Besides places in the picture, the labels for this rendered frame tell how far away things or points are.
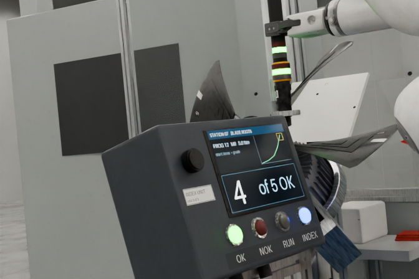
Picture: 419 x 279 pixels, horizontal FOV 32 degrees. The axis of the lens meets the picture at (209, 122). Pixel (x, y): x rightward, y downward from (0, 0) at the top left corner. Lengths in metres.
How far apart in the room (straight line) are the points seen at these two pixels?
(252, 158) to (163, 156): 0.15
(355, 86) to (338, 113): 0.10
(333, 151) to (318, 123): 0.48
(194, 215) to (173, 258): 0.05
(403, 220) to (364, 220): 0.19
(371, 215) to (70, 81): 2.50
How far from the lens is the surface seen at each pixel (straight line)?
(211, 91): 1.99
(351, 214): 2.24
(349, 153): 1.56
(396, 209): 2.41
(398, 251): 2.12
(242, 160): 0.93
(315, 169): 1.82
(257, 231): 0.91
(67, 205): 4.45
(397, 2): 1.07
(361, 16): 1.59
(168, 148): 0.84
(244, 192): 0.91
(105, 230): 4.30
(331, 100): 2.10
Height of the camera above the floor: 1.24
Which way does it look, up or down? 1 degrees up
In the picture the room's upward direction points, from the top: 6 degrees counter-clockwise
